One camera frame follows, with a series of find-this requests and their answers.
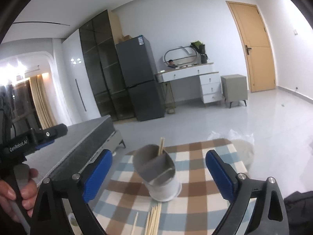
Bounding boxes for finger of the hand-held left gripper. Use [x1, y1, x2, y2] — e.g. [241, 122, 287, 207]
[29, 124, 68, 150]

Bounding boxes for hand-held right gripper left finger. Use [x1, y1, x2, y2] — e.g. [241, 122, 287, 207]
[30, 149, 113, 235]

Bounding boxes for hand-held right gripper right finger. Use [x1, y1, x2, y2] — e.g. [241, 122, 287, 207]
[205, 149, 287, 235]

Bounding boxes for grey and white utensil holder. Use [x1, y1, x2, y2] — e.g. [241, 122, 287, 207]
[132, 144, 182, 202]

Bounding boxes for bundle of wooden chopsticks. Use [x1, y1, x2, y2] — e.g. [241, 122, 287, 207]
[144, 202, 162, 235]

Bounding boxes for person's left hand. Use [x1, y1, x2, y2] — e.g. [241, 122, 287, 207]
[0, 168, 40, 218]

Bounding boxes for grey mattress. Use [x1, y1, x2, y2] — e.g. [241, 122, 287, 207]
[24, 115, 116, 185]

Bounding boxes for checkered tablecloth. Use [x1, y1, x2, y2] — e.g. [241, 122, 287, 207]
[92, 138, 257, 235]

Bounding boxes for beige curtain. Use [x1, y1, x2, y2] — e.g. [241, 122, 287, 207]
[29, 75, 58, 129]

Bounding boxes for clear plastic bag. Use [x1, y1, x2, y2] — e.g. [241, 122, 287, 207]
[210, 128, 255, 145]

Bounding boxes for white wardrobe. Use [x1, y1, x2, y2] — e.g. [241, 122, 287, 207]
[61, 29, 102, 126]

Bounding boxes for dark glass display cabinet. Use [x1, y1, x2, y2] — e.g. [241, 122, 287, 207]
[79, 10, 136, 122]

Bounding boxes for dark clothing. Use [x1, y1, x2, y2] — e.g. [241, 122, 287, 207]
[283, 190, 313, 235]

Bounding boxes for grey nightstand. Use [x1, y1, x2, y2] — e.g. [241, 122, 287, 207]
[220, 74, 249, 108]

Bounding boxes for dark grey refrigerator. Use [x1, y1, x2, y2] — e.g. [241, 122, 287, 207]
[115, 35, 166, 122]

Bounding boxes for white dressing table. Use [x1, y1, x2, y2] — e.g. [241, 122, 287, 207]
[156, 62, 223, 108]

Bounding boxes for light wood cabinet panel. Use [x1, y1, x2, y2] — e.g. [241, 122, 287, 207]
[108, 10, 126, 45]

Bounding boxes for oval mirror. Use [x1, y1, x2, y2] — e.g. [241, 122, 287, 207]
[163, 46, 199, 67]

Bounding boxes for potted green plant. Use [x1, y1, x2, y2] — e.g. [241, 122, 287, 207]
[190, 41, 208, 64]

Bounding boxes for wooden door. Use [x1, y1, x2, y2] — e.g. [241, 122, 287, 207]
[226, 1, 277, 93]

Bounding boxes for light grey bed frame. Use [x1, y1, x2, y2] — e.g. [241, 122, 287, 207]
[104, 130, 127, 152]

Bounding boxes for gold frame stool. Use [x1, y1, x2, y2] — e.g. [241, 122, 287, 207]
[163, 82, 177, 114]

